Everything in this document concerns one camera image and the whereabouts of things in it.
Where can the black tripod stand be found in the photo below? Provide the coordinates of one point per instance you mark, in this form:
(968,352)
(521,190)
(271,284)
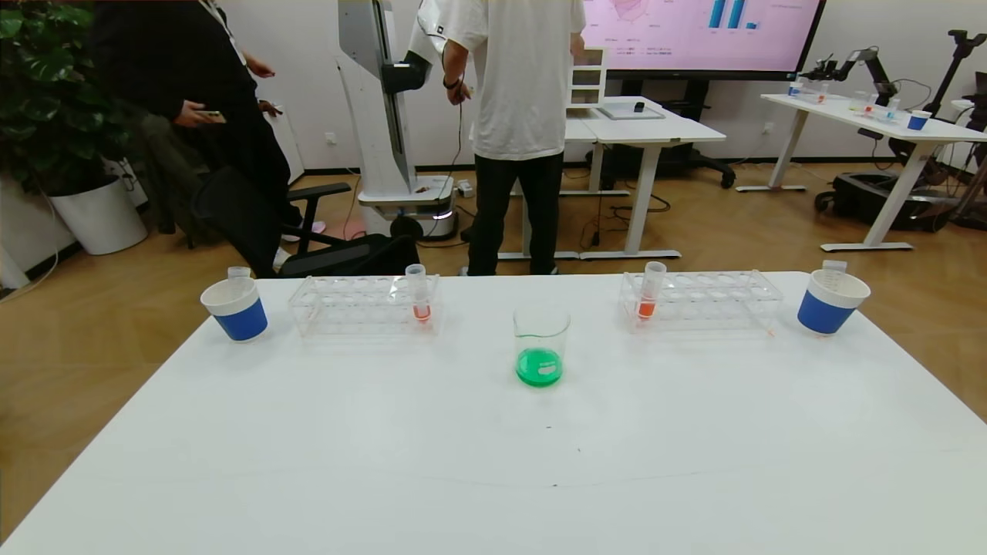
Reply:
(968,40)

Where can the large green potted plant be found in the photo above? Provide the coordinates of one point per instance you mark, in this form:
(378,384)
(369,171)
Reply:
(46,77)

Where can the person in black clothes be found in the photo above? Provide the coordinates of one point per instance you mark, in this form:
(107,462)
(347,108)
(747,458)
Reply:
(193,92)

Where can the grey flat tray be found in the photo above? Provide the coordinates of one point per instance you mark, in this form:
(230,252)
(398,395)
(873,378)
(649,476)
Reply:
(632,112)

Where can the test tube with yellow pigment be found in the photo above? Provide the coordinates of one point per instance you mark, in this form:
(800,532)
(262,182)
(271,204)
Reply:
(833,270)

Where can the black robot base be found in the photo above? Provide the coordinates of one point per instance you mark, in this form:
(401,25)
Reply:
(864,199)

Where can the blue white paper cup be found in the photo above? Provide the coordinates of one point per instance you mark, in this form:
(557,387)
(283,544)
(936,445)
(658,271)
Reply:
(240,317)
(825,314)

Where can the test tube with red pigment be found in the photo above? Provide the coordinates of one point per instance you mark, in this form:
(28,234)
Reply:
(648,308)
(421,310)

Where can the black office chair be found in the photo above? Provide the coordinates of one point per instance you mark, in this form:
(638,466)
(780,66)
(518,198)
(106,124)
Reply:
(247,220)

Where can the white small drawer unit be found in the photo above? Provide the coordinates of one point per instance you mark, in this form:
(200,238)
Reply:
(587,77)

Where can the long white desk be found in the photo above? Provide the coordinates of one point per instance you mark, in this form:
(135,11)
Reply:
(840,109)

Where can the test tube with blue pigment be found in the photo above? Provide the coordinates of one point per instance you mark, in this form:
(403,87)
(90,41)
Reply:
(238,272)

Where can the black display stand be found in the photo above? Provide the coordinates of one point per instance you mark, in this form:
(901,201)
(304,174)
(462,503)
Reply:
(678,160)

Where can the white power strip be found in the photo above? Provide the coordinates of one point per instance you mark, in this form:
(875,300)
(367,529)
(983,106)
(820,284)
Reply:
(465,187)

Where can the glass beaker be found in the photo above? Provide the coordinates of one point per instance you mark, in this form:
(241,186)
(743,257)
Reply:
(540,368)

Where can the small blue paper cup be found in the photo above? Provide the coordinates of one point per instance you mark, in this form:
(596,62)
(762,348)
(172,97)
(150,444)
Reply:
(918,121)

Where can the white mobile robot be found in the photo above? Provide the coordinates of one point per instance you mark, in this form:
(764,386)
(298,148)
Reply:
(385,154)

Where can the white plant pot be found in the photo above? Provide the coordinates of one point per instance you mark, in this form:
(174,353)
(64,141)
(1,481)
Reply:
(99,218)

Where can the clear acrylic tube rack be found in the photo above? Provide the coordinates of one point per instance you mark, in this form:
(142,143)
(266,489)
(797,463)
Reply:
(717,308)
(362,314)

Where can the large wall display screen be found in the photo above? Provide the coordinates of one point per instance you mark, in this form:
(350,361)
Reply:
(694,38)

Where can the person in white shirt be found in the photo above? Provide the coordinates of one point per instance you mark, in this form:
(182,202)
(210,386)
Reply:
(517,92)

